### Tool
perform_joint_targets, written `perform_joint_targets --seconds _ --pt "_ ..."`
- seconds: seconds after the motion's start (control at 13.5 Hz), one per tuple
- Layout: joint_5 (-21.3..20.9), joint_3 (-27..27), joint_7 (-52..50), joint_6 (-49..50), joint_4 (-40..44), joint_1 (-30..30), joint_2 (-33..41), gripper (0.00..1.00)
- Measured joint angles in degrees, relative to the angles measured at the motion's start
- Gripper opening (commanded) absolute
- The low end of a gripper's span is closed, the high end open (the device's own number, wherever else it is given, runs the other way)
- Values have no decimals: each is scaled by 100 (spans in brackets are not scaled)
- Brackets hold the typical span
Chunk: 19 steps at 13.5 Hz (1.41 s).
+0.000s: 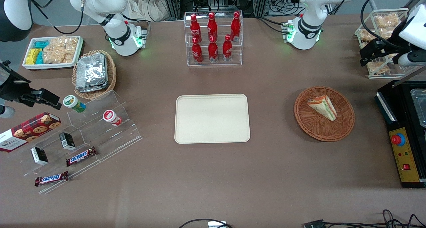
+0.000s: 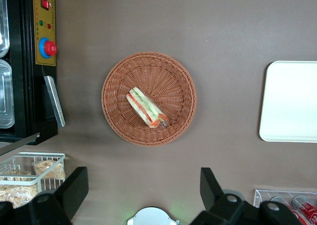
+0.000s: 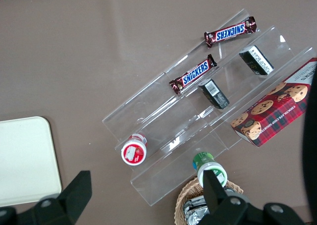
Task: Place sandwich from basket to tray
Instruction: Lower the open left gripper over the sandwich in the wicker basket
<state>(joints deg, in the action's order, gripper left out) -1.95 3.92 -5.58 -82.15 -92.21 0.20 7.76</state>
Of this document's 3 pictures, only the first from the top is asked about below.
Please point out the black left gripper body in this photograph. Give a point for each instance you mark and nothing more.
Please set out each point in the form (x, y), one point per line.
(393, 41)

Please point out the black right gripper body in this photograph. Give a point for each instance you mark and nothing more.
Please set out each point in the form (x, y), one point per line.
(11, 87)

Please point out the triangular sandwich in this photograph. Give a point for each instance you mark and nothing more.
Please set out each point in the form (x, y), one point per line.
(324, 108)

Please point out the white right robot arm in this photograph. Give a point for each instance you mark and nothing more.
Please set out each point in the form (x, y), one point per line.
(109, 8)

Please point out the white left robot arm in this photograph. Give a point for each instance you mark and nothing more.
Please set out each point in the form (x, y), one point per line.
(313, 8)

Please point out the white rectangular snack tray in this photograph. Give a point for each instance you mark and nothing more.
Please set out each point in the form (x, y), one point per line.
(50, 66)

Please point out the oval wicker basket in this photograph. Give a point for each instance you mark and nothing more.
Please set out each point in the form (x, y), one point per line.
(111, 75)

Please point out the round brown wicker basket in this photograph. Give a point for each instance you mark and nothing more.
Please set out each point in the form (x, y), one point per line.
(319, 128)

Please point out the beige rectangular serving tray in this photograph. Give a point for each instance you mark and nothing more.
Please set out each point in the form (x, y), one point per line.
(209, 119)

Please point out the clear bag of crackers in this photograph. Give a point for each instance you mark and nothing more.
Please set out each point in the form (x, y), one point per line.
(387, 20)
(367, 35)
(387, 32)
(377, 67)

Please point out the green lidded snack cup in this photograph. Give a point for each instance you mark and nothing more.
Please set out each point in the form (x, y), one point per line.
(72, 102)

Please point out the red tartan cookie box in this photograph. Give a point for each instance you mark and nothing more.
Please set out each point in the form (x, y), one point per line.
(30, 131)

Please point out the yellow snack packet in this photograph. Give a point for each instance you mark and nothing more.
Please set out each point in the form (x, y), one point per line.
(32, 56)

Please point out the teal snack packet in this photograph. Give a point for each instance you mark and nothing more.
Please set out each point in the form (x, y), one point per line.
(40, 58)
(41, 44)

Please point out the clear rice cracker bag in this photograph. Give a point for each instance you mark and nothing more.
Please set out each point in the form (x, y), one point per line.
(66, 43)
(55, 56)

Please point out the silver foil packet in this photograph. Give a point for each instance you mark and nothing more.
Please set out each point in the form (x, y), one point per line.
(93, 89)
(91, 70)

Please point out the small black box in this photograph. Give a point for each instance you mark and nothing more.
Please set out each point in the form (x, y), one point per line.
(39, 155)
(67, 141)

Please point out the black appliance with yellow panel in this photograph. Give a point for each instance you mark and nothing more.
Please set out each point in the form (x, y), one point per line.
(399, 105)

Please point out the red lidded snack cup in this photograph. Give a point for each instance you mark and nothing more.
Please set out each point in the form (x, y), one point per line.
(110, 116)

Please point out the clear acrylic step display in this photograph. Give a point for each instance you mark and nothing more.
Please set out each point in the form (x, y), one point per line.
(100, 138)

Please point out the steel pan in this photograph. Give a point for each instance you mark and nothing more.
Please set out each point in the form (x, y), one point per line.
(420, 105)

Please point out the brown Snickers bar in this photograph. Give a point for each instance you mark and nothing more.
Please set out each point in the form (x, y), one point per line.
(51, 178)
(81, 156)

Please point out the red emergency stop button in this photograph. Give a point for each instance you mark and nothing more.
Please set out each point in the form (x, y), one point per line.
(398, 139)

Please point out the crumpled beige cloth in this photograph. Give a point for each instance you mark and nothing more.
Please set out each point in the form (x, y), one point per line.
(146, 5)

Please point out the red cola bottle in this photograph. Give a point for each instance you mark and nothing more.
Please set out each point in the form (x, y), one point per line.
(227, 50)
(235, 27)
(197, 53)
(195, 30)
(212, 28)
(213, 51)

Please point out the clear acrylic bottle rack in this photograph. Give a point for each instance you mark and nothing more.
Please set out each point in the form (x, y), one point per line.
(219, 64)

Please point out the small white device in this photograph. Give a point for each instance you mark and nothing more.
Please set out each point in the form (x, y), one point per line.
(217, 224)

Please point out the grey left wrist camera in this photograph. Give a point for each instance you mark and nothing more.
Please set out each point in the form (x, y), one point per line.
(412, 59)

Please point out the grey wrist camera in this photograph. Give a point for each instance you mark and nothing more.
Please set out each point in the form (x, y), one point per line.
(6, 111)
(412, 59)

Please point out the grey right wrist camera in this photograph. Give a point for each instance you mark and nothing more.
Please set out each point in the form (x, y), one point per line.
(6, 111)

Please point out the grey metal frame bar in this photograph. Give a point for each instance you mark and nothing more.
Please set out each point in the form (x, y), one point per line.
(414, 75)

